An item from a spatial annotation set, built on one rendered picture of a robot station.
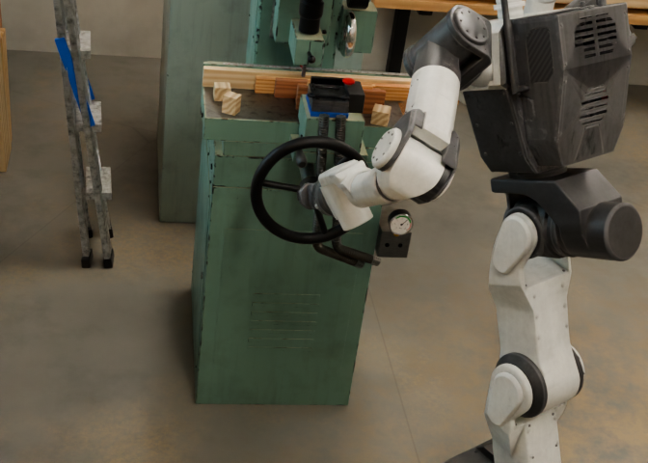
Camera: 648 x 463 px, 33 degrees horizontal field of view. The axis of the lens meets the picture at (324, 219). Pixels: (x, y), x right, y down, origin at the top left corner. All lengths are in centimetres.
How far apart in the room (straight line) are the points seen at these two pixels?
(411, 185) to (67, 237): 212
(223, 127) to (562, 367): 98
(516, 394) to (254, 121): 90
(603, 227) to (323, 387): 126
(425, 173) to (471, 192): 251
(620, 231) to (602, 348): 156
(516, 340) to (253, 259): 81
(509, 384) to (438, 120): 70
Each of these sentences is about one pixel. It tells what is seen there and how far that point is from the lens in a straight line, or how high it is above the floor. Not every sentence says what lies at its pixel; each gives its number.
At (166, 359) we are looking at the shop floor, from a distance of 330.
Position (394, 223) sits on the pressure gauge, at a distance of 278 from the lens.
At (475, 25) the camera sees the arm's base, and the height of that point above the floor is 138.
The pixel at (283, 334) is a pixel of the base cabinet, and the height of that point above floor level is 26.
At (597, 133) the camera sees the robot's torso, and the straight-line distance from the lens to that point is 218.
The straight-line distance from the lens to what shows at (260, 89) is 279.
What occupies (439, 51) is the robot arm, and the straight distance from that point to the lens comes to 203.
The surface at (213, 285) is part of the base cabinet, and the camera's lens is 290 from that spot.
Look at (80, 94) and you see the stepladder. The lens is 338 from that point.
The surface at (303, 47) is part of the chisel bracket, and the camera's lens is 272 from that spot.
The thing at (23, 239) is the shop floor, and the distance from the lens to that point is 383.
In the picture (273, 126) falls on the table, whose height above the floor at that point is 89.
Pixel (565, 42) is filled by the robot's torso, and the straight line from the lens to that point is 206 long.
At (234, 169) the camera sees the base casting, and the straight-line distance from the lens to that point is 272.
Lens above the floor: 207
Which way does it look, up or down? 31 degrees down
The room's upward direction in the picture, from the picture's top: 8 degrees clockwise
